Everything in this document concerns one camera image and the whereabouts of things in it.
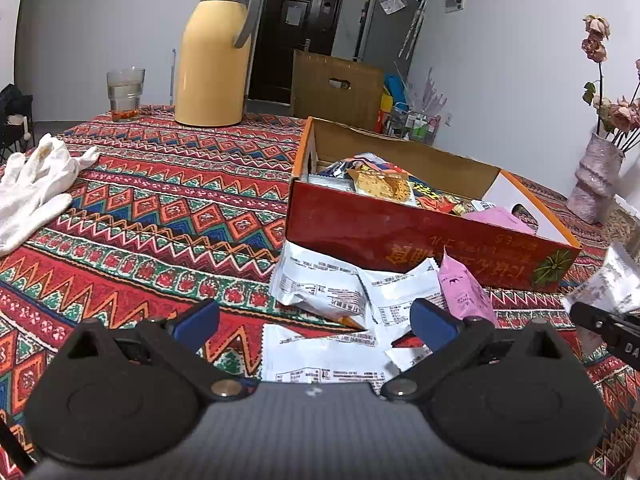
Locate pink snack packet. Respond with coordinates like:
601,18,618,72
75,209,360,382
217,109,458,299
437,252,498,328
462,207,536,236

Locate wire rack with bottles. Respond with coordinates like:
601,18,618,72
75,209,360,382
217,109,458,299
387,105,443,146

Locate pink textured vase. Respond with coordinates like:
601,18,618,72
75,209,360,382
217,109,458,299
566,132,626,225

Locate yellow thermos jug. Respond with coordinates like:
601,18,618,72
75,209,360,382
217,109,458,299
173,0,262,127

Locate black bag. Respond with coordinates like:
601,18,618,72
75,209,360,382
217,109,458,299
0,84,33,153

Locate dried pink roses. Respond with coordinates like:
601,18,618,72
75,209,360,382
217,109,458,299
581,14,640,153

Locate glass cup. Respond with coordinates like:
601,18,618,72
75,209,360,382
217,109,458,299
106,67,146,123

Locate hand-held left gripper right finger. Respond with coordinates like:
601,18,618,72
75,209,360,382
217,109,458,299
380,298,581,403

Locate dried lavender bunch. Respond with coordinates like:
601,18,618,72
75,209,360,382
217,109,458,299
410,67,448,116

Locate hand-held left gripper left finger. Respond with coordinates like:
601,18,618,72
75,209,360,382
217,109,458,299
52,299,259,402

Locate red and blue chip bag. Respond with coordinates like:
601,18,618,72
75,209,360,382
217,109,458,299
415,180,468,213

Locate orange cracker packet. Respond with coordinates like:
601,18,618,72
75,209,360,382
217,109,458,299
347,167,418,206

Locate hanging umbrella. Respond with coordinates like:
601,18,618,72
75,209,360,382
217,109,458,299
400,0,427,58

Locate clear nut container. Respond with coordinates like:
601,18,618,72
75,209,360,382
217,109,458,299
602,195,640,256

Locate dark door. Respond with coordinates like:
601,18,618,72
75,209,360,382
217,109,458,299
248,0,346,106

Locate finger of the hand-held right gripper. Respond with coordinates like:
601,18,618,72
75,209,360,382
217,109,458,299
570,301,640,371

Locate white cloth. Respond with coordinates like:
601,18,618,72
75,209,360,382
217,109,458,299
0,133,101,257

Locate long purple striped packet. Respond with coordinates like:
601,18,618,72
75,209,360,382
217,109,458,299
320,152,396,181

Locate red cardboard box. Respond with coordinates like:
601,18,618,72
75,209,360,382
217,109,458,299
285,116,583,292

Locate grey refrigerator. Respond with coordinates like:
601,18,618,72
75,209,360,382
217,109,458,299
354,0,426,77

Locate white snack packet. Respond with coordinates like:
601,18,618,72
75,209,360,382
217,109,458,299
385,345,433,371
260,324,401,383
270,240,368,328
357,257,451,328
561,242,640,361

